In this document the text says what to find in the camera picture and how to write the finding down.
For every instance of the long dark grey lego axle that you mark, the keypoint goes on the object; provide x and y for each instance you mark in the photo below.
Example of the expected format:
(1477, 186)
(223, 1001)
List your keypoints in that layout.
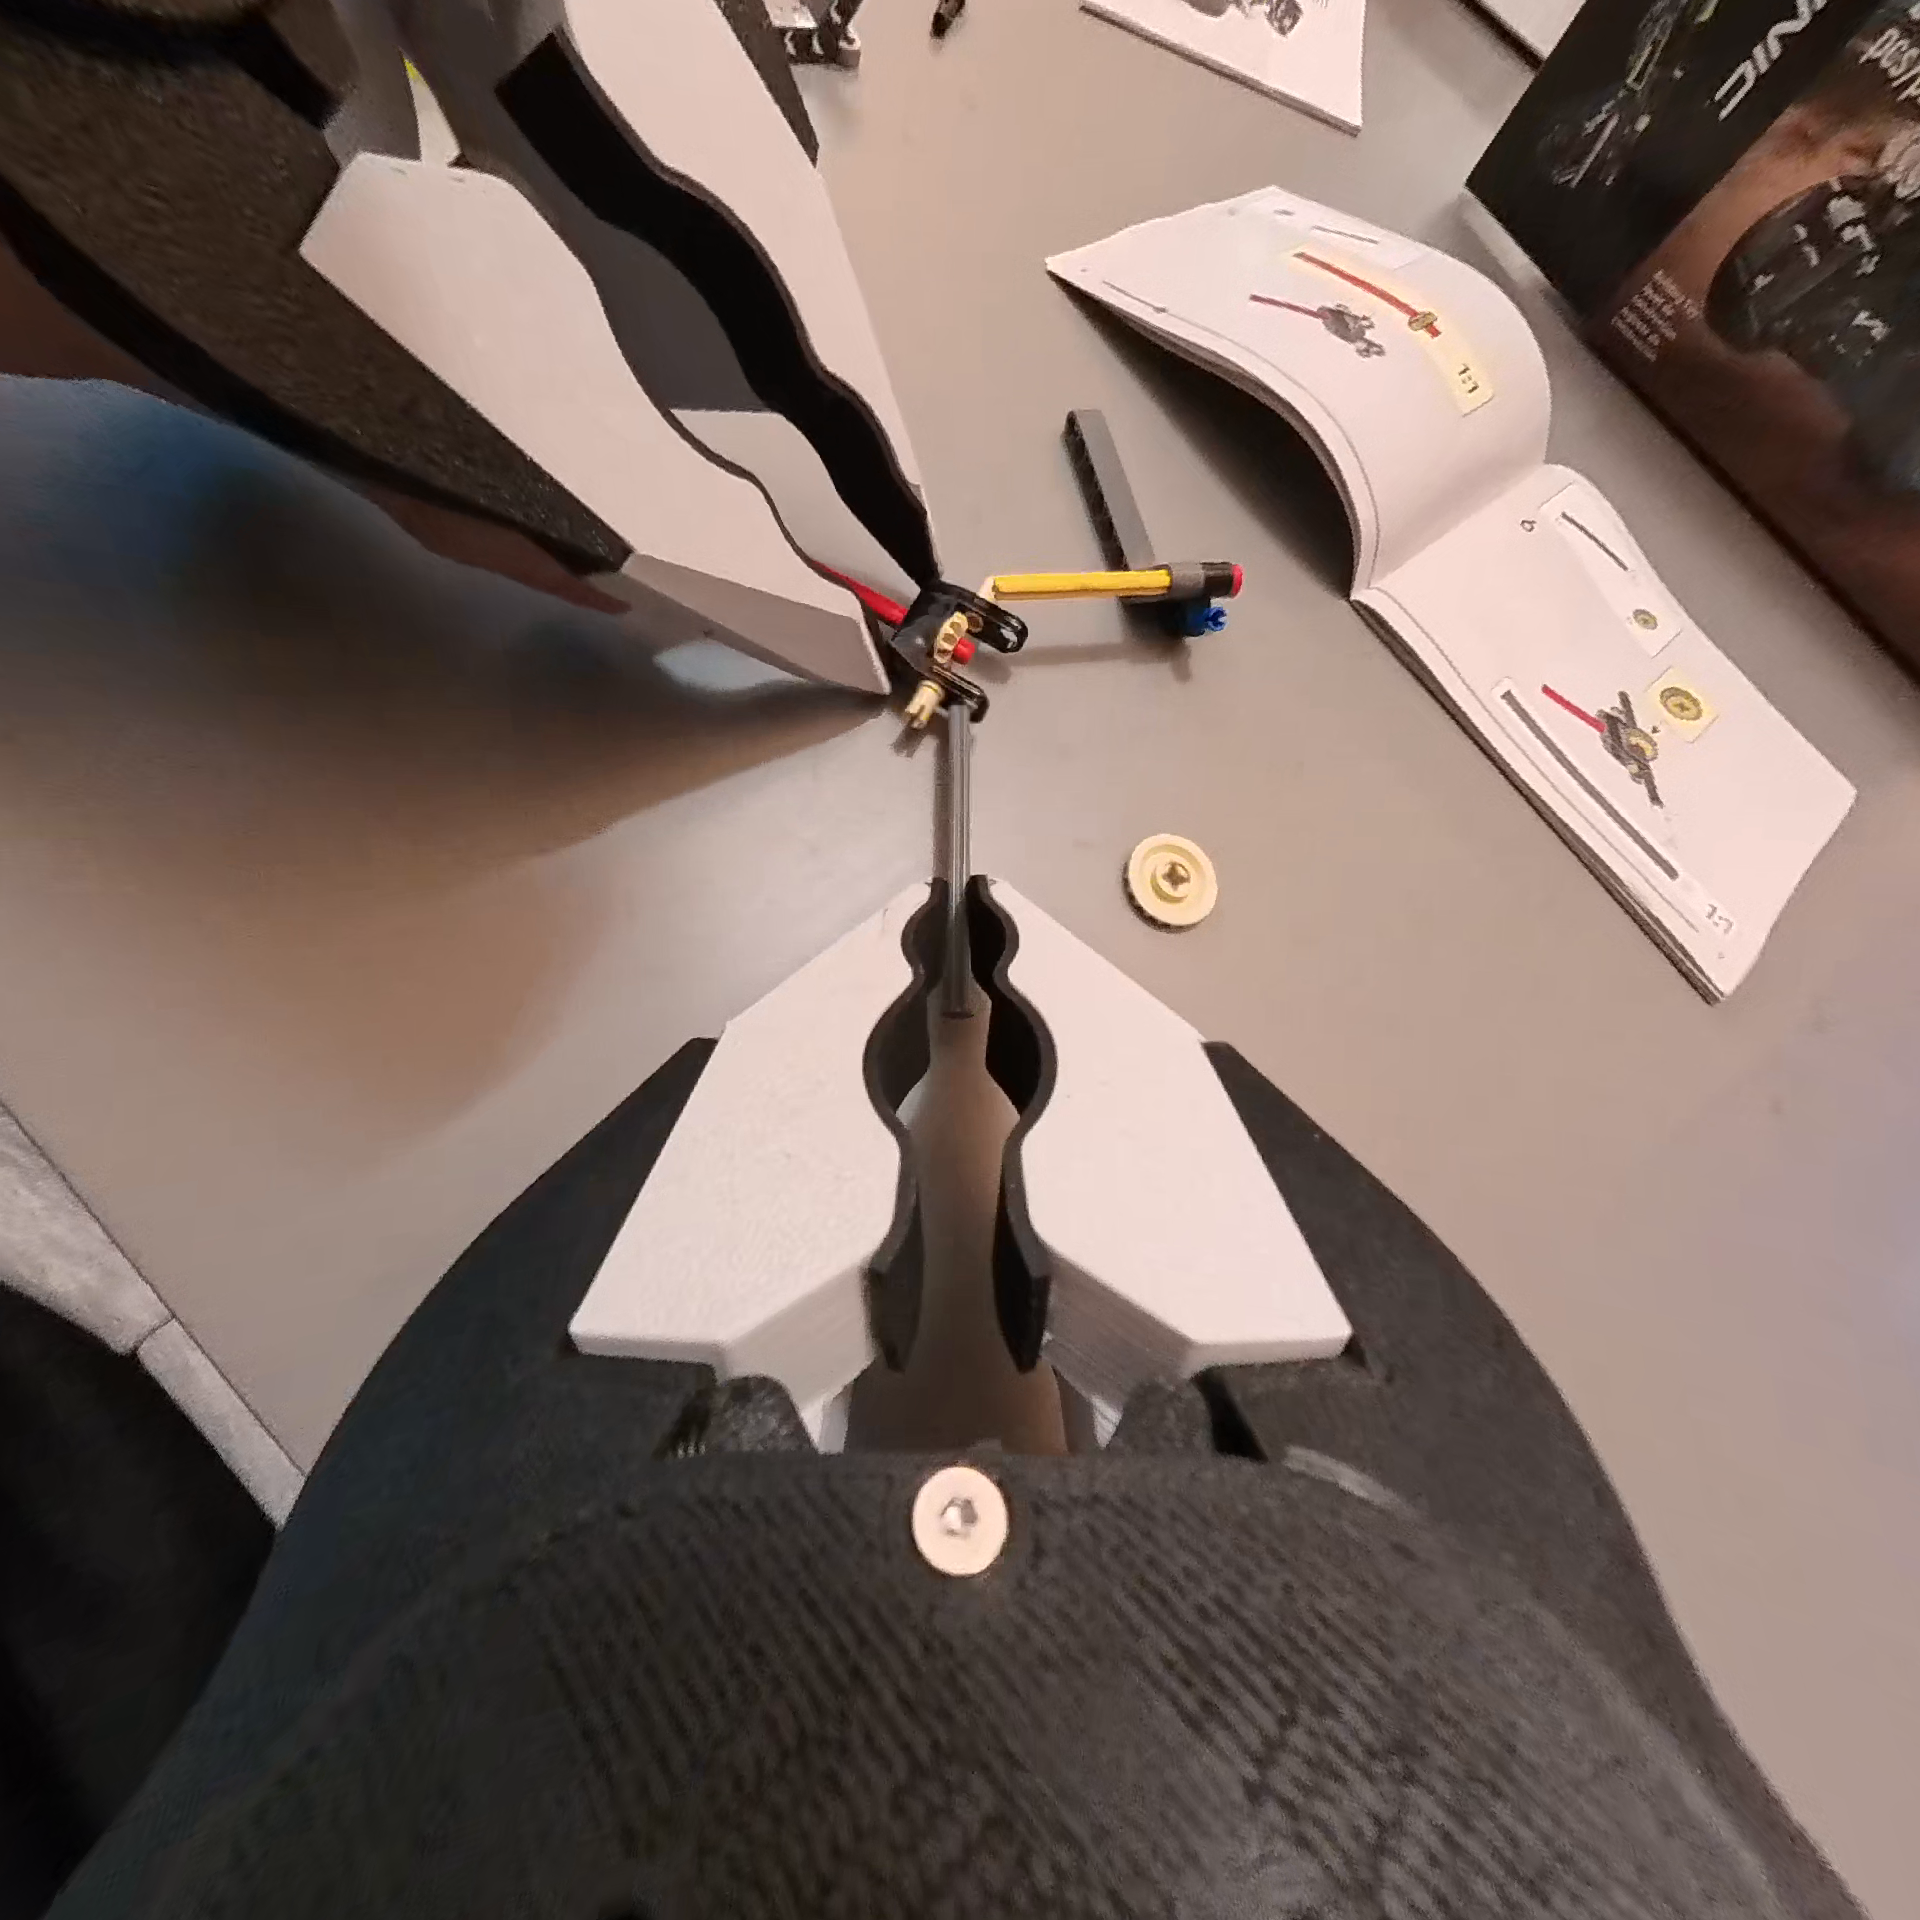
(957, 839)

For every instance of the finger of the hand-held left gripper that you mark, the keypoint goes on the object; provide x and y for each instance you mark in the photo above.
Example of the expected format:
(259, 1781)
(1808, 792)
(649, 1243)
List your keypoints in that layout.
(750, 166)
(510, 346)

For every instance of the open instruction booklet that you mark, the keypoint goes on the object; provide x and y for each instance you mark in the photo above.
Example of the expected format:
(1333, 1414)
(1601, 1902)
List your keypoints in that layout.
(1501, 494)

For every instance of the dark lego set box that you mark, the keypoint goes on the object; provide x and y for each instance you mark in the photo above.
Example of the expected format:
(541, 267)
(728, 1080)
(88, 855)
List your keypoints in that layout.
(1785, 254)

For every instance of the blue lego pin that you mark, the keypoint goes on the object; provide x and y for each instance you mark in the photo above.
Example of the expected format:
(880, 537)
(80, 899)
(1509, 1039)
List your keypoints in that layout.
(1197, 618)

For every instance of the black lego frame with gears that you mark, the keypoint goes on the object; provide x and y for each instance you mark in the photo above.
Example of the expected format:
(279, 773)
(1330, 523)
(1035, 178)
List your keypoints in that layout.
(934, 629)

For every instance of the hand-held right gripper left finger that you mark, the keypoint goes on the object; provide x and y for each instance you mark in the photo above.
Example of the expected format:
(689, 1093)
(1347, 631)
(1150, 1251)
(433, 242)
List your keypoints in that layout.
(750, 1200)

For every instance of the tan lego gear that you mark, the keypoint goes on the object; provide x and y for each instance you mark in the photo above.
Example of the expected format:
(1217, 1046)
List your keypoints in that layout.
(1174, 882)

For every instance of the closed instruction booklet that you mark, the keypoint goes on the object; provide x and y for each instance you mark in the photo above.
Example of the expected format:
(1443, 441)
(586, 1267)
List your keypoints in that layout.
(1259, 54)

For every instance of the grey beam with yellow axle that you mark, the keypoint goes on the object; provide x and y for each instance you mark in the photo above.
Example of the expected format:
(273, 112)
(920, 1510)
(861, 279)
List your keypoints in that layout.
(1113, 481)

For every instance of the black lego piece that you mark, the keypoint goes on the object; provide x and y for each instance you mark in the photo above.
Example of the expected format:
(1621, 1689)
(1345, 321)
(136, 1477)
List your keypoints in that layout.
(822, 30)

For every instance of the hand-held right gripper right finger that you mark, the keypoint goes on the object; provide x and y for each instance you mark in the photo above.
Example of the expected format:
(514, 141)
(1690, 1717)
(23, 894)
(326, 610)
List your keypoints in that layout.
(1154, 1200)

